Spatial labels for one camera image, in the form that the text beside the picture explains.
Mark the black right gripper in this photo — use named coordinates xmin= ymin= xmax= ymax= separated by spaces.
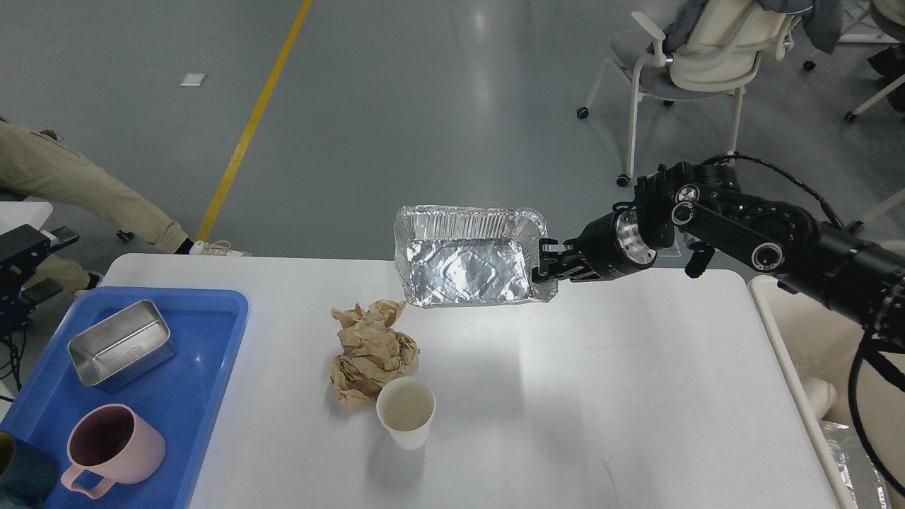
xmin=531 ymin=209 xmax=658 ymax=284

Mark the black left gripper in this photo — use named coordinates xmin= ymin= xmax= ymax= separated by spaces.
xmin=1 ymin=223 xmax=80 ymax=337

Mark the aluminium foil container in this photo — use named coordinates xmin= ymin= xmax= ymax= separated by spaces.
xmin=393 ymin=205 xmax=557 ymax=308

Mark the stainless steel rectangular tray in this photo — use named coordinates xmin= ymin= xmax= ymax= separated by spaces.
xmin=67 ymin=300 xmax=177 ymax=393

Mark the pink plastic mug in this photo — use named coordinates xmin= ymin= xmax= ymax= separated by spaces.
xmin=59 ymin=404 xmax=167 ymax=500

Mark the white paper cup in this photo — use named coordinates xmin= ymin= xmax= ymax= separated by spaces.
xmin=375 ymin=376 xmax=436 ymax=450

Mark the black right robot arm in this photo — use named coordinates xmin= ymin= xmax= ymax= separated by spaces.
xmin=531 ymin=153 xmax=904 ymax=493

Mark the white side table left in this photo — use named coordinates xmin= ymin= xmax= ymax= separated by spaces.
xmin=0 ymin=201 xmax=54 ymax=235

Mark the person in beige trousers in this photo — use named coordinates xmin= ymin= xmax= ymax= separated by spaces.
xmin=1 ymin=119 xmax=210 ymax=255

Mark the blue plastic tray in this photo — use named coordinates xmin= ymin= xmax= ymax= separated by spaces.
xmin=2 ymin=286 xmax=248 ymax=508

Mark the white sneaker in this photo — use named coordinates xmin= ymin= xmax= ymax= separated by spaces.
xmin=188 ymin=240 xmax=252 ymax=257

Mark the crumpled brown paper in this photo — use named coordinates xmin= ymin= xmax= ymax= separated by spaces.
xmin=329 ymin=299 xmax=421 ymax=409

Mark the teal object bottom left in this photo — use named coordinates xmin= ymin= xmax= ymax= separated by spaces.
xmin=1 ymin=431 xmax=59 ymax=508

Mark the white floor marker tile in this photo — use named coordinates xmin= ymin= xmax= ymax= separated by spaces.
xmin=179 ymin=72 xmax=207 ymax=88

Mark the white office chair grey seat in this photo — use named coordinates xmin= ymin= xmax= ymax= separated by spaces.
xmin=576 ymin=1 xmax=806 ymax=187

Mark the white chair base right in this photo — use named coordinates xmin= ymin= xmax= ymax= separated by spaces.
xmin=801 ymin=0 xmax=905 ymax=234

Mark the grey jacket on chair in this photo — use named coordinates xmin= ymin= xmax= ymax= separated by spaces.
xmin=663 ymin=1 xmax=841 ymax=54

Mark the foil piece in bin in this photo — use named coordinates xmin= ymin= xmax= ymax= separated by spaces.
xmin=820 ymin=420 xmax=889 ymax=508

